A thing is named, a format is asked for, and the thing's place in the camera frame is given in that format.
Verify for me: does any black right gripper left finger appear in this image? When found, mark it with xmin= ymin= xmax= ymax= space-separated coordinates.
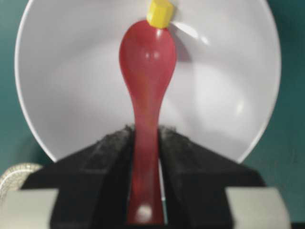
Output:
xmin=21 ymin=126 xmax=134 ymax=229

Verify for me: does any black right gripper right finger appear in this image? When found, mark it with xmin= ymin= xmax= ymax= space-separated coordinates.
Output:
xmin=158 ymin=126 xmax=265 ymax=229

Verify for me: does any red plastic spoon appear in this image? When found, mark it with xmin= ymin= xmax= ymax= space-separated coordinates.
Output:
xmin=119 ymin=20 xmax=176 ymax=225

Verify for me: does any yellow hexagonal prism block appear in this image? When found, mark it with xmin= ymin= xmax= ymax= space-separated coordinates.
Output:
xmin=146 ymin=0 xmax=174 ymax=29

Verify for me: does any white bowl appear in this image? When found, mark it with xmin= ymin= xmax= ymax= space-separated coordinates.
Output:
xmin=14 ymin=0 xmax=281 ymax=162

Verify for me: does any white woven mesh basket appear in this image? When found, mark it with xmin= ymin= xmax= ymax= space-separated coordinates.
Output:
xmin=0 ymin=163 xmax=42 ymax=206

